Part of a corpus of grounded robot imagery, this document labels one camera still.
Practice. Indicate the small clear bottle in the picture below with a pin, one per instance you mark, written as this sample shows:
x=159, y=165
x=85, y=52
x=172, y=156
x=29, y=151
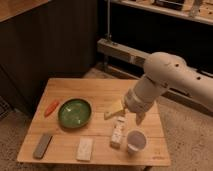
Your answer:
x=117, y=133

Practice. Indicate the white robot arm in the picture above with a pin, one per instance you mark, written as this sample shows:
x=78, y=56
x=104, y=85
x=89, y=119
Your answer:
x=162, y=71

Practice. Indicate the clear plastic cup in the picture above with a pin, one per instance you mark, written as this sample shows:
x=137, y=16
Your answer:
x=136, y=141

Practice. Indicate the orange carrot toy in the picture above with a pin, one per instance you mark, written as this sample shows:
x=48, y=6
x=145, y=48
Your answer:
x=51, y=108

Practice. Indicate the green round bowl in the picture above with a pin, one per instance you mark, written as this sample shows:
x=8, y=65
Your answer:
x=74, y=113

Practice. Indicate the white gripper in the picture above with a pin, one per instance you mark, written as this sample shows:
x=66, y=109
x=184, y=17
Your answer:
x=136, y=101

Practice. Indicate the wooden shelf with items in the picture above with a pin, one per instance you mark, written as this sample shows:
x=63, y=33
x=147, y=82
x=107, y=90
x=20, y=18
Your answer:
x=193, y=10

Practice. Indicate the white rectangular block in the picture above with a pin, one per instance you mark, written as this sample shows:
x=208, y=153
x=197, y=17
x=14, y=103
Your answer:
x=85, y=148

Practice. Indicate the wooden table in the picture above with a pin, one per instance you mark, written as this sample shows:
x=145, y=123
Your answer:
x=100, y=93

